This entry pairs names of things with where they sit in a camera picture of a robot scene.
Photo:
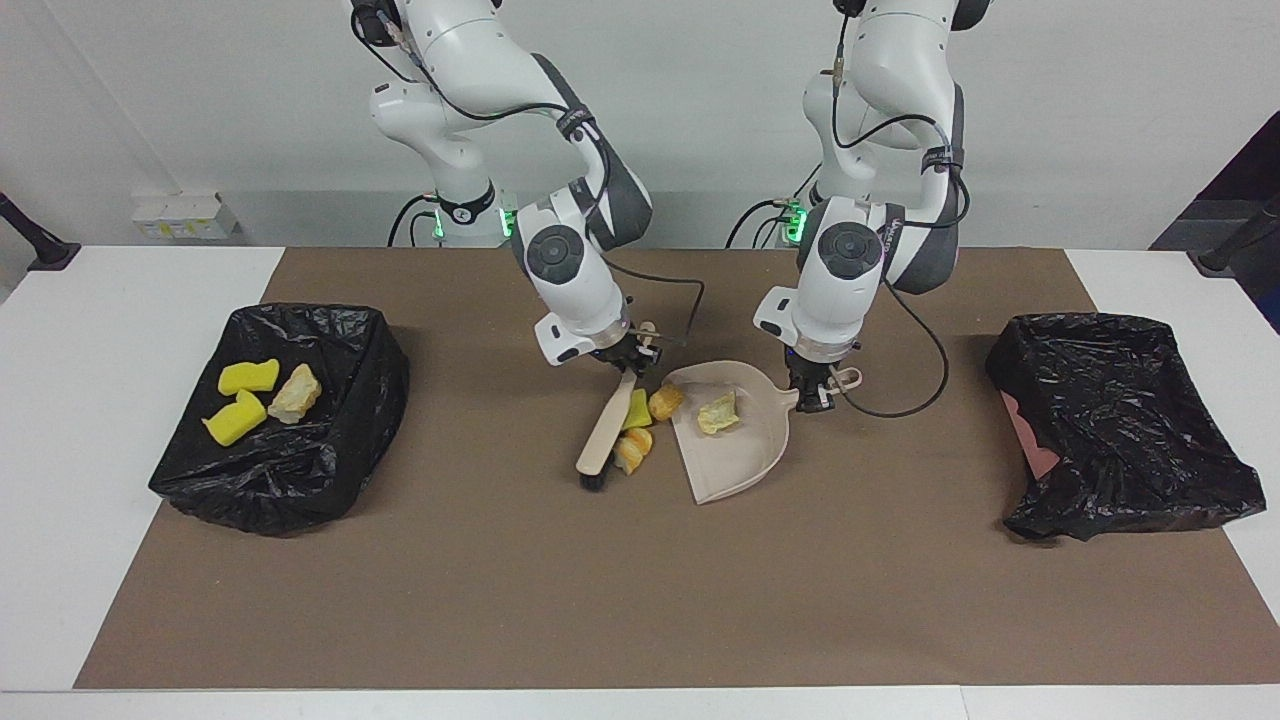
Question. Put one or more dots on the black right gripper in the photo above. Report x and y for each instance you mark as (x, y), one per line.
(622, 352)

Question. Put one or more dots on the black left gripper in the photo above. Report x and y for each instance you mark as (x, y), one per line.
(820, 365)

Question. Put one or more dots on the yellow sponge wedge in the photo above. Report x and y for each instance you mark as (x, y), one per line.
(636, 410)

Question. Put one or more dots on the brown bread roll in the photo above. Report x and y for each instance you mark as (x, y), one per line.
(665, 402)

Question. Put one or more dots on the beige hand brush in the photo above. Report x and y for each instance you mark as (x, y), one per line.
(608, 435)

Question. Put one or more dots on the beige plastic dustpan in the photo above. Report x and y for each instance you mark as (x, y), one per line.
(740, 460)

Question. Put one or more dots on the striped croissant piece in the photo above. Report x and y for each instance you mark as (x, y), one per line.
(633, 451)

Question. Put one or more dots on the pale crusty bread chunk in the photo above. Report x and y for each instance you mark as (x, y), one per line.
(295, 395)

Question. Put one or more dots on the wavy yellow sponge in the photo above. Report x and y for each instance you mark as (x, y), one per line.
(248, 377)

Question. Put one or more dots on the notched yellow sponge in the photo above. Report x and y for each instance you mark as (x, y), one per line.
(235, 420)

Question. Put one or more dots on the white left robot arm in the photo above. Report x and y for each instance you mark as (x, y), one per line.
(840, 270)

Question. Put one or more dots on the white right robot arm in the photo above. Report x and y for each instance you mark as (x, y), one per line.
(570, 270)

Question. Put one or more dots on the pink bin box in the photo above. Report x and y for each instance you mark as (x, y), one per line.
(1030, 440)

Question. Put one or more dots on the black bin bag showing box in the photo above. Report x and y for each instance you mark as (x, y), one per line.
(1130, 420)

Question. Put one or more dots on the black bin bag fully covering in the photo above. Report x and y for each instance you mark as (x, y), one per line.
(290, 480)

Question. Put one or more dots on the brown table mat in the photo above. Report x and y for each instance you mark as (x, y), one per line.
(500, 620)

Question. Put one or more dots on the black stand foot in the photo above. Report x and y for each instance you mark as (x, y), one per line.
(1235, 245)
(40, 250)

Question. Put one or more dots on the white wall socket box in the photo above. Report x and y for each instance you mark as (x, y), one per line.
(185, 218)

